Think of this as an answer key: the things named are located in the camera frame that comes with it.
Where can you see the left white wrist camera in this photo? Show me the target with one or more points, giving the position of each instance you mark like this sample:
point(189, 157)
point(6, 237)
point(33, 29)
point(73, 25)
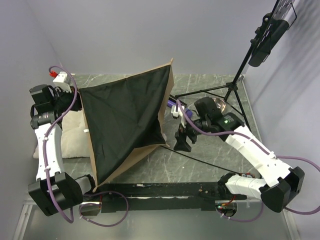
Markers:
point(61, 81)

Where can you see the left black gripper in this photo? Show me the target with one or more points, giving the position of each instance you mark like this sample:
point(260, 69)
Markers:
point(77, 105)

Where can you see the white fluffy cushion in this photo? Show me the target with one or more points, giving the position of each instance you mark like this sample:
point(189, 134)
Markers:
point(74, 142)

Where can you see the aluminium frame rail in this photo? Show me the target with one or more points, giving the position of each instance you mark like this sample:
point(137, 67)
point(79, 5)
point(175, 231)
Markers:
point(67, 195)

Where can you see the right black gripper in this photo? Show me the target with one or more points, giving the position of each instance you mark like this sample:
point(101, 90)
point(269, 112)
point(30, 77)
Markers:
point(181, 136)

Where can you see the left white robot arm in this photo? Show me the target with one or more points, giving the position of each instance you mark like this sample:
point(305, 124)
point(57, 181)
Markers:
point(47, 126)

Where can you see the black tripod stand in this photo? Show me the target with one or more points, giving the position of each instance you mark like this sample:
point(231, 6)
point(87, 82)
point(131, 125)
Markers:
point(232, 87)

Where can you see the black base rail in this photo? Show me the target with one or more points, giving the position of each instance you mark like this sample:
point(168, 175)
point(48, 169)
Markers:
point(115, 197)

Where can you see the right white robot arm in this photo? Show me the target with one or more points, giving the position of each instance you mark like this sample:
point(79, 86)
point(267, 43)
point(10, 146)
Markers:
point(233, 131)

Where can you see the tan fabric pet tent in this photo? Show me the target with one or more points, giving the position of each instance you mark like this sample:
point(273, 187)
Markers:
point(125, 120)

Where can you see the steel pet bowl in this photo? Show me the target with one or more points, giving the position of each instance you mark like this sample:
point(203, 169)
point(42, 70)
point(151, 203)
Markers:
point(221, 104)

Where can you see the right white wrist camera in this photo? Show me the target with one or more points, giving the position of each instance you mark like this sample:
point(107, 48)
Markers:
point(179, 112)

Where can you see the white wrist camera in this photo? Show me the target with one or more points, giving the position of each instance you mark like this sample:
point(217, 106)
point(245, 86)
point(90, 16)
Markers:
point(179, 112)
point(61, 81)

